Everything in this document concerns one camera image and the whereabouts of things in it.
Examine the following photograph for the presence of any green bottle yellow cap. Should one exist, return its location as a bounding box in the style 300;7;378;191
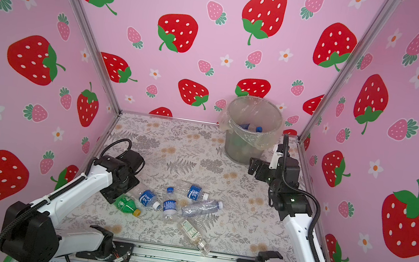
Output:
113;194;141;217

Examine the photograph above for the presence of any clear square bottle green label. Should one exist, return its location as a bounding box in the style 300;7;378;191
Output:
178;218;211;256

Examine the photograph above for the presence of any Fiji bottle red flower label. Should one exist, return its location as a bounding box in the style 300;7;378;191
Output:
240;123;263;134

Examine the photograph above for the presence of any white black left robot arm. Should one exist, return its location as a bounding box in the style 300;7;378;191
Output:
0;155;145;262

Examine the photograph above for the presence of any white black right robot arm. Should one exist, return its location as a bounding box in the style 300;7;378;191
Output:
248;158;326;262

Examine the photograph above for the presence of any translucent plastic bin liner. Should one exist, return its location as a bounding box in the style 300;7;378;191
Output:
218;96;284;151

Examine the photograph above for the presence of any clear bottle blue label white cap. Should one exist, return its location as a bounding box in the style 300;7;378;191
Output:
178;182;210;202

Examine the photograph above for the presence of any crushed clear bottle white cap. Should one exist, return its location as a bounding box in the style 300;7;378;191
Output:
181;200;224;217

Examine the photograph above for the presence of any grey wire mesh bin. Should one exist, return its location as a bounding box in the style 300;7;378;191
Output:
220;93;288;170

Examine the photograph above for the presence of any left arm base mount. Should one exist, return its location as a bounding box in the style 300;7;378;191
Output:
76;225;135;262

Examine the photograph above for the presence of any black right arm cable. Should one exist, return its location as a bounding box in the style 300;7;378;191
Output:
264;133;358;262

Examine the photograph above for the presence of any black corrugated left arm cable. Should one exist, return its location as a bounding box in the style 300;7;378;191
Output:
0;119;134;262

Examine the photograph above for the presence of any aluminium right corner post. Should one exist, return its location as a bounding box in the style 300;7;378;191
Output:
298;0;404;153

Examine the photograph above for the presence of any aluminium corner post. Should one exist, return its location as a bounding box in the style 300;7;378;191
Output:
69;0;121;116
298;0;404;153

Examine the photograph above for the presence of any aluminium left corner post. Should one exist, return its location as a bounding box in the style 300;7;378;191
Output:
69;0;121;116

